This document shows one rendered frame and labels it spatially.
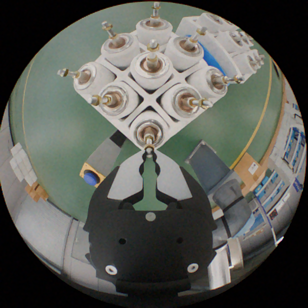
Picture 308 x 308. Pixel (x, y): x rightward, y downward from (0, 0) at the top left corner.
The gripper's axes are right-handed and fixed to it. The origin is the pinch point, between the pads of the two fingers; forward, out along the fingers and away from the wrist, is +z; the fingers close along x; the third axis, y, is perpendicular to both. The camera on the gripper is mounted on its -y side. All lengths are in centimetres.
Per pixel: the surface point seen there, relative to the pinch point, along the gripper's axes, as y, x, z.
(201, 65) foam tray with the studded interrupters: -23.3, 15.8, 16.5
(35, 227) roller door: 282, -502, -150
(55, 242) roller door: 340, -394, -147
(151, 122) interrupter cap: -2.3, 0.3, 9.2
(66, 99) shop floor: -19, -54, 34
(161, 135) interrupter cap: 0.7, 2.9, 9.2
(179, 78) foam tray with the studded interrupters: -15.8, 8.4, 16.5
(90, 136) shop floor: 9, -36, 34
